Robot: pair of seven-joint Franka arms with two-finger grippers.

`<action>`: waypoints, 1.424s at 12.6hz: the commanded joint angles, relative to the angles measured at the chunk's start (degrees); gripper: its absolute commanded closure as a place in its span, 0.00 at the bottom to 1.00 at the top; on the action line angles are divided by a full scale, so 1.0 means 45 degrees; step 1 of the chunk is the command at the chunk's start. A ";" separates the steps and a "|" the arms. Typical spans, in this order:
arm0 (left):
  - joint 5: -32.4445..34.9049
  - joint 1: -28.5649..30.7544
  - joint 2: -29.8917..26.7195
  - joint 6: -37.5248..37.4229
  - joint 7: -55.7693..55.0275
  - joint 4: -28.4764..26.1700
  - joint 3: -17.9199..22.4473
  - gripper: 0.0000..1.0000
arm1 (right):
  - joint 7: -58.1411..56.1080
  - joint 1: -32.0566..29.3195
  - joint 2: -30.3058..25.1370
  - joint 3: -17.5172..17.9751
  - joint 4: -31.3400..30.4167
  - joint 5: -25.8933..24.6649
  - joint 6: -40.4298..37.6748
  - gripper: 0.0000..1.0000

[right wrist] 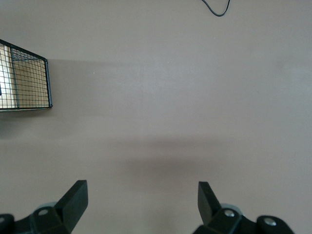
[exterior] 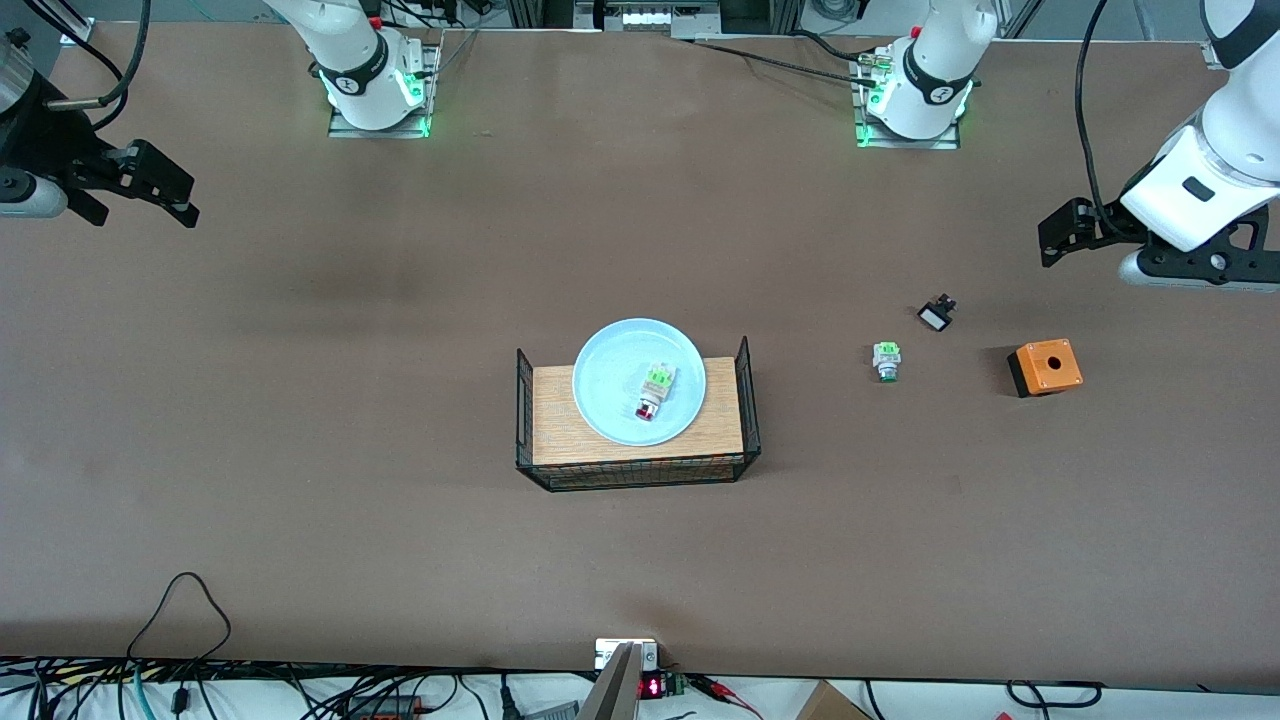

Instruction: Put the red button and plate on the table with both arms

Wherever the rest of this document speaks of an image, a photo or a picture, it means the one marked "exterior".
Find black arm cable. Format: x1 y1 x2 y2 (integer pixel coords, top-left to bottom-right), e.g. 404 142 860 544
1074 0 1141 241
20 0 151 131

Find light blue round plate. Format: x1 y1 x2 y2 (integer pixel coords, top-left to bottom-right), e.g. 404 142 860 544
572 318 707 447

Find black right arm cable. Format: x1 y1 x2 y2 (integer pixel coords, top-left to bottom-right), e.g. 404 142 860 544
20 0 151 131

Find orange button enclosure box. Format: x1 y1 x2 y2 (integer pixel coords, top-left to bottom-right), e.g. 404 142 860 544
1007 339 1084 399

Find black wire mesh basket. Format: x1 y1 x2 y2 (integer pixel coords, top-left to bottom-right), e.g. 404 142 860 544
515 336 761 492

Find black cable on tabletop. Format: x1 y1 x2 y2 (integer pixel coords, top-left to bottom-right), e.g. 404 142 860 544
675 35 881 89

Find brown cardboard box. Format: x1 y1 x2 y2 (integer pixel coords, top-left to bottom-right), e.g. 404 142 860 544
795 680 873 720

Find red push button switch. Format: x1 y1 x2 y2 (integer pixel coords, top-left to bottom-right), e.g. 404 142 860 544
634 362 678 421

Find black cable bundle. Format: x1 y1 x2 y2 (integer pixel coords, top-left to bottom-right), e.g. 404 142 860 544
0 655 591 720

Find black looped cable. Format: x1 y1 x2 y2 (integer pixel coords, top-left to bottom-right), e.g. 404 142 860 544
125 572 233 691

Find black coiled cable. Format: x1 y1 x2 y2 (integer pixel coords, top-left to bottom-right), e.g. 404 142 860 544
1005 680 1104 707

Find red and black clip leads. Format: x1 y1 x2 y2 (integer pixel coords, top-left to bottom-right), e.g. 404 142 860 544
688 675 763 720

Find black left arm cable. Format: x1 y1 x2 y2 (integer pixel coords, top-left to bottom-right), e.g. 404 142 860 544
1074 0 1141 241

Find wooden board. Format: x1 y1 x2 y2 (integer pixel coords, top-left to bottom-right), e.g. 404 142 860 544
533 357 746 467

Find aluminium frame profile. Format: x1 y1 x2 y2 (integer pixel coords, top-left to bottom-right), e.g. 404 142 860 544
505 0 801 36

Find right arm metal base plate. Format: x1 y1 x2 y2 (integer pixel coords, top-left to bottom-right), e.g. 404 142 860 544
328 40 441 139

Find silver camera mount bracket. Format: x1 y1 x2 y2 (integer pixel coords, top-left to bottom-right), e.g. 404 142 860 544
594 638 661 720

